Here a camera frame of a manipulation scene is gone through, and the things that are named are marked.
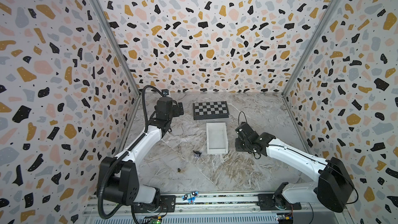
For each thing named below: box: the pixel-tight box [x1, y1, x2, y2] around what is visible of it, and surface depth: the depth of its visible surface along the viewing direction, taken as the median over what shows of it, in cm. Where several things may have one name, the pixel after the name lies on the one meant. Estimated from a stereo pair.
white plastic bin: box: [206, 122, 229, 155], surface depth 94 cm
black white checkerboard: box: [192, 100, 230, 121], surface depth 109 cm
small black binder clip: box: [192, 150, 203, 160], surface depth 87 cm
